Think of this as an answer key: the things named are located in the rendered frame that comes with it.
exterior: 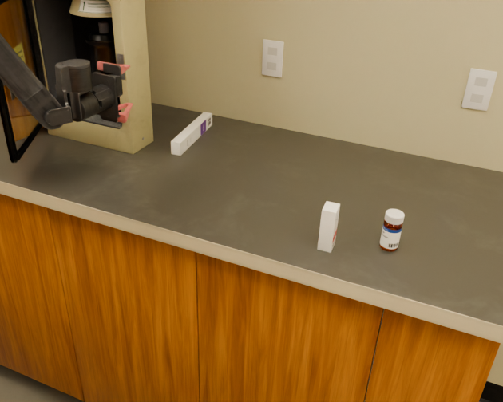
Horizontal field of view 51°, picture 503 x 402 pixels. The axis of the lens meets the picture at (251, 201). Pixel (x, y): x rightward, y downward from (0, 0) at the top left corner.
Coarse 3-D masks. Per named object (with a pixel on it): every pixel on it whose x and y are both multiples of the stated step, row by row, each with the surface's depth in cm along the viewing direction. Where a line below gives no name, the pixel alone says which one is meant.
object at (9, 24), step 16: (16, 0) 139; (0, 16) 128; (16, 16) 139; (0, 32) 128; (16, 32) 139; (16, 48) 139; (32, 64) 151; (0, 112) 130; (16, 112) 139; (16, 128) 139; (32, 128) 151; (16, 144) 138
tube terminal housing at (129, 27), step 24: (120, 0) 135; (144, 0) 144; (120, 24) 138; (144, 24) 147; (120, 48) 141; (144, 48) 149; (144, 72) 152; (144, 96) 155; (144, 120) 158; (96, 144) 161; (120, 144) 157; (144, 144) 161
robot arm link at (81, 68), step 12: (72, 60) 114; (84, 60) 114; (60, 72) 110; (72, 72) 111; (84, 72) 112; (60, 84) 112; (72, 84) 112; (84, 84) 113; (60, 96) 114; (60, 108) 111; (48, 120) 110; (60, 120) 112; (72, 120) 113
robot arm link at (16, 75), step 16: (0, 48) 100; (0, 64) 102; (16, 64) 103; (16, 80) 105; (32, 80) 106; (16, 96) 106; (32, 96) 107; (48, 96) 109; (32, 112) 108; (48, 128) 112
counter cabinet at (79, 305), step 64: (0, 256) 161; (64, 256) 148; (128, 256) 137; (192, 256) 127; (0, 320) 178; (64, 320) 163; (128, 320) 150; (192, 320) 138; (256, 320) 128; (320, 320) 120; (384, 320) 113; (64, 384) 181; (128, 384) 165; (192, 384) 151; (256, 384) 140; (320, 384) 130; (384, 384) 121; (448, 384) 114
